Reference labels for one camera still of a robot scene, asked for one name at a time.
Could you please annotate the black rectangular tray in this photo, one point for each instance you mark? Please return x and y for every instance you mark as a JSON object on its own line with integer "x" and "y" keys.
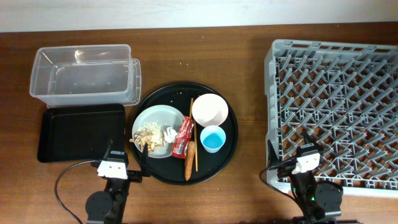
{"x": 81, "y": 132}

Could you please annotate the grey plate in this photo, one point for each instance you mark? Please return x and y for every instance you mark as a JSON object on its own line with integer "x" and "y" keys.
{"x": 166, "y": 116}

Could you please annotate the clear plastic waste bin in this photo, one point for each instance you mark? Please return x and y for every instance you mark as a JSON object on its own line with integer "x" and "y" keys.
{"x": 86, "y": 75}

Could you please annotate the rice and mushroom scraps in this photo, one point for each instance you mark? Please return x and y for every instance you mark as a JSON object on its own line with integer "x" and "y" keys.
{"x": 150, "y": 134}

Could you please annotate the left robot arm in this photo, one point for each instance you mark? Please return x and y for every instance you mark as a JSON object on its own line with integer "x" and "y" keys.
{"x": 107, "y": 206}

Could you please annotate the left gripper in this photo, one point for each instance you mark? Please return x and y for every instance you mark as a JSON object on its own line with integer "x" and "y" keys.
{"x": 136, "y": 177}

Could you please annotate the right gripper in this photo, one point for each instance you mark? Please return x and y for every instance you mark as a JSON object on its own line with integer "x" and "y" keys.
{"x": 273, "y": 158}

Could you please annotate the red snack wrapper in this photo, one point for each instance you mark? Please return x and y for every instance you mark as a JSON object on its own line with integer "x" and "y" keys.
{"x": 179, "y": 148}

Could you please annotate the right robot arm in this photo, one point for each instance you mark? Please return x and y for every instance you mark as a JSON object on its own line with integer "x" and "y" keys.
{"x": 319, "y": 201}

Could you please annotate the orange carrot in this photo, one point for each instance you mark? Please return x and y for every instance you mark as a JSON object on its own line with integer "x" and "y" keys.
{"x": 189, "y": 159}

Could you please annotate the pink bowl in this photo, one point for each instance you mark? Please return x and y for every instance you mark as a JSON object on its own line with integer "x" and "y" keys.
{"x": 210, "y": 110}

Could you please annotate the grey dishwasher rack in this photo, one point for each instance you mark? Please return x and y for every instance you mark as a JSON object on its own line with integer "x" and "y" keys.
{"x": 345, "y": 97}

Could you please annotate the white tissue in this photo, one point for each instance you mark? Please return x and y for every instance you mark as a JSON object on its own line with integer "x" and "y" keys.
{"x": 170, "y": 135}

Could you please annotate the round black serving tray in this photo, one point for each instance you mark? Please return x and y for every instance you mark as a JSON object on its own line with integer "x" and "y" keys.
{"x": 171, "y": 170}

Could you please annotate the blue cup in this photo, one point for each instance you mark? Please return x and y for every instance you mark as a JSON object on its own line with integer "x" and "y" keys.
{"x": 212, "y": 138}

